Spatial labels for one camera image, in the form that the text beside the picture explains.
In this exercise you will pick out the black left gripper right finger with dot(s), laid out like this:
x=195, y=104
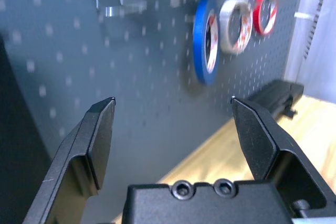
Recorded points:
x=257, y=142

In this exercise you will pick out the grey perforated pegboard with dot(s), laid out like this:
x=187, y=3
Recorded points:
x=144, y=103

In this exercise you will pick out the metal pliers hook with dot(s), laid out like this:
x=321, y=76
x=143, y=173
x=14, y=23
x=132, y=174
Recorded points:
x=131, y=6

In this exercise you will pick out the red tape roll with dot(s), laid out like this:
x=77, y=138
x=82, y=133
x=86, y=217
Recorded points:
x=256, y=14

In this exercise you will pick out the blue tape roll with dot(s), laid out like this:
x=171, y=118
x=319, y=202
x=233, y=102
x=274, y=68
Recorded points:
x=198, y=37

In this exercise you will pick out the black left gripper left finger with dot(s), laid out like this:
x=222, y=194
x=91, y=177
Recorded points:
x=78, y=142

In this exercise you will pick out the large white machine housing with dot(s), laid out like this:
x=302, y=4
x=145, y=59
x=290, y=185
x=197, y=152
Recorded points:
x=324, y=51

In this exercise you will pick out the white tape roll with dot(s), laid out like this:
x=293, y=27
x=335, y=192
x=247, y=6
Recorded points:
x=225, y=24

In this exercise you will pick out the black plastic tool case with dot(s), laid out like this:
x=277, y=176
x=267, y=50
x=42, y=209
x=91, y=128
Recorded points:
x=273, y=93

